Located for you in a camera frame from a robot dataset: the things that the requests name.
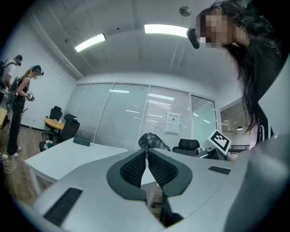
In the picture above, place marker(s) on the black mesh office chair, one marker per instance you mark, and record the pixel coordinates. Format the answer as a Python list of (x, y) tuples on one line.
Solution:
[(189, 145)]

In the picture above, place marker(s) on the round ceiling fixture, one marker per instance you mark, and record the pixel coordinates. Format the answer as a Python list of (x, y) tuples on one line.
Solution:
[(185, 11)]

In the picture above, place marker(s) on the dark green box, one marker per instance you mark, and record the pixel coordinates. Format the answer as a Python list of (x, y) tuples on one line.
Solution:
[(81, 141)]

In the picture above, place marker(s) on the dark grey cloth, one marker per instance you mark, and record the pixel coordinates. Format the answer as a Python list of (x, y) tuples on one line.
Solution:
[(153, 140)]

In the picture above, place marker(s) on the green and white packet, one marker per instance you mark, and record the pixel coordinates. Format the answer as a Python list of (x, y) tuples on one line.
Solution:
[(48, 145)]

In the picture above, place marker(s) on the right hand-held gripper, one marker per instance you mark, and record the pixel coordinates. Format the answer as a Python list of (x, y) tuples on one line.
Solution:
[(218, 141)]

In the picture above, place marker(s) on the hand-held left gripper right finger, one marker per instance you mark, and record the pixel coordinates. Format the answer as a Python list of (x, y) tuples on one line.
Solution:
[(199, 179)]

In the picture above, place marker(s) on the person's head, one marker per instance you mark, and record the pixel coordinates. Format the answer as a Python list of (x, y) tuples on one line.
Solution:
[(215, 27)]

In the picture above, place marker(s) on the white table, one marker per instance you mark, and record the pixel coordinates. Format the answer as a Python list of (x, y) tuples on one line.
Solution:
[(68, 156)]

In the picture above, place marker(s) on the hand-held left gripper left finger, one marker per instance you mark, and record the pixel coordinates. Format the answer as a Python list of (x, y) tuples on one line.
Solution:
[(95, 194)]

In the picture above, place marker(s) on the person's black shirt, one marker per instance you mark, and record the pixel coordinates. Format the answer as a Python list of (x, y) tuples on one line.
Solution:
[(267, 122)]

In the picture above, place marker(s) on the round wooden table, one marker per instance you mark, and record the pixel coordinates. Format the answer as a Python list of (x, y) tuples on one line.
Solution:
[(54, 124)]

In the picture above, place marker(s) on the yellow wooden desk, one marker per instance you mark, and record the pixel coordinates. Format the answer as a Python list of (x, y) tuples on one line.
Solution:
[(2, 116)]

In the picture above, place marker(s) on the black head-worn camera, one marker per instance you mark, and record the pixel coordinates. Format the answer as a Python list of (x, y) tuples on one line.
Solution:
[(194, 38)]

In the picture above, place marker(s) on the paper notice on glass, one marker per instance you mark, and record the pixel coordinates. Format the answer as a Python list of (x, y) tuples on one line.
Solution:
[(172, 123)]

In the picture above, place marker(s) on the long ceiling light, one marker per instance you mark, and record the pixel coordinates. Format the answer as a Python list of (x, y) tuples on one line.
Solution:
[(166, 30), (90, 42)]

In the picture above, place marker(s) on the black office chair with headrest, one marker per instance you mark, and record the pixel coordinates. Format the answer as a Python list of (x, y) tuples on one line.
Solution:
[(69, 129)]

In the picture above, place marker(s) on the small white bottle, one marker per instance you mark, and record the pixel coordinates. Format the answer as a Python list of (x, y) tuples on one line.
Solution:
[(60, 121)]

